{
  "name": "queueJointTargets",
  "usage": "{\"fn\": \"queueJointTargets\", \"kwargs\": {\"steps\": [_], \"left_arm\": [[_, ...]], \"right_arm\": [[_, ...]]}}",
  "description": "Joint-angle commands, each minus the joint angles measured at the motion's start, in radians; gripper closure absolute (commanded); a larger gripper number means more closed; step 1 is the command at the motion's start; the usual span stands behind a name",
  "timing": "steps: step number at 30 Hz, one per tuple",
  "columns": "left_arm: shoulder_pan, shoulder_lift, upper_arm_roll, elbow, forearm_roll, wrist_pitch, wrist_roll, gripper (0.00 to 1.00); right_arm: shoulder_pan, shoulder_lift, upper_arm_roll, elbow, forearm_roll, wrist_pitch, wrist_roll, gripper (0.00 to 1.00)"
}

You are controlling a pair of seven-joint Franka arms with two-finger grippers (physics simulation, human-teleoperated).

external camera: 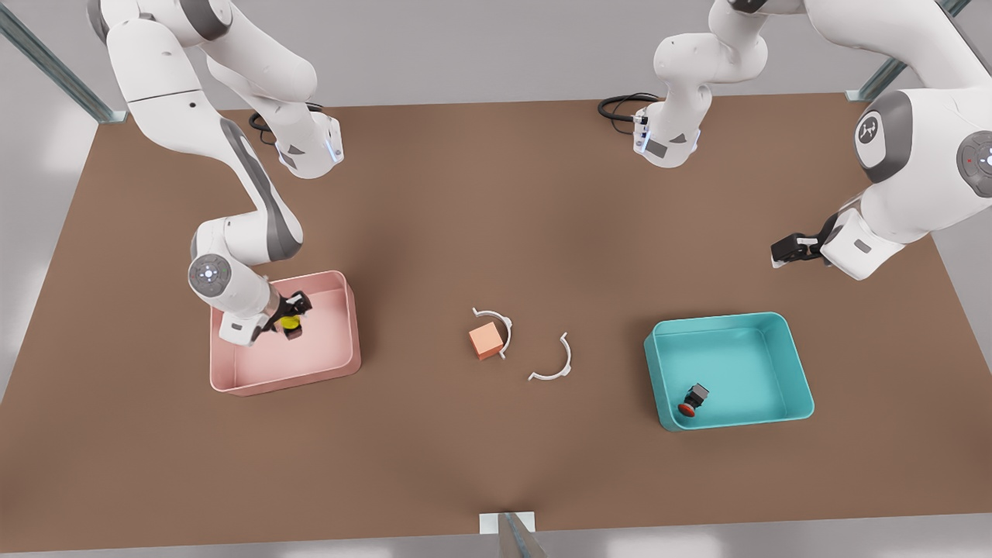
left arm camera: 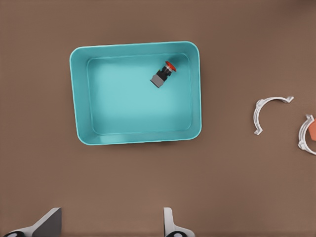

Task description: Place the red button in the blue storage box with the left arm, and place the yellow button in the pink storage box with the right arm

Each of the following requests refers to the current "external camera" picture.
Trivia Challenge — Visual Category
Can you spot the red button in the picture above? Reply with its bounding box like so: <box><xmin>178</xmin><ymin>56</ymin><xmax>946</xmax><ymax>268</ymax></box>
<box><xmin>677</xmin><ymin>384</ymin><xmax>710</xmax><ymax>419</ymax></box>

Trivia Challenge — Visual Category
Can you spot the pink storage box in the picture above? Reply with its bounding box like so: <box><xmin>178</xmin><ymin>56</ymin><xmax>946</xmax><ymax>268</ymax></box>
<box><xmin>209</xmin><ymin>270</ymin><xmax>362</xmax><ymax>397</ymax></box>

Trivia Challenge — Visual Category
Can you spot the blue storage box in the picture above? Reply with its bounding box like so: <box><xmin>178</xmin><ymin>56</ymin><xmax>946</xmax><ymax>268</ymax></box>
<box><xmin>644</xmin><ymin>312</ymin><xmax>815</xmax><ymax>432</ymax></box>

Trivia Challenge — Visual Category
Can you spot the orange cube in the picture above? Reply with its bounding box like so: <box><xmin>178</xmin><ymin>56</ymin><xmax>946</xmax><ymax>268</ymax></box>
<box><xmin>468</xmin><ymin>323</ymin><xmax>503</xmax><ymax>361</ymax></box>

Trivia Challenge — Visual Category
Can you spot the black cable loop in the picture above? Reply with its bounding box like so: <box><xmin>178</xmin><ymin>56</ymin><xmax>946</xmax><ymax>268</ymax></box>
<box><xmin>249</xmin><ymin>102</ymin><xmax>326</xmax><ymax>145</ymax></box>
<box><xmin>598</xmin><ymin>93</ymin><xmax>661</xmax><ymax>137</ymax></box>

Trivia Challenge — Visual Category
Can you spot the silver frame post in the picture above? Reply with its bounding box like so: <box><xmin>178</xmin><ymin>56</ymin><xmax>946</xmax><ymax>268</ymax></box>
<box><xmin>0</xmin><ymin>0</ymin><xmax>127</xmax><ymax>124</ymax></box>
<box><xmin>846</xmin><ymin>0</ymin><xmax>973</xmax><ymax>102</ymax></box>
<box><xmin>479</xmin><ymin>511</ymin><xmax>548</xmax><ymax>558</ymax></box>

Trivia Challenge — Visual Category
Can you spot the white ring clip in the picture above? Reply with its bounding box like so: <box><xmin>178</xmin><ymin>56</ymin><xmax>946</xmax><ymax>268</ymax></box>
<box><xmin>528</xmin><ymin>332</ymin><xmax>573</xmax><ymax>382</ymax></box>
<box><xmin>472</xmin><ymin>308</ymin><xmax>515</xmax><ymax>360</ymax></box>

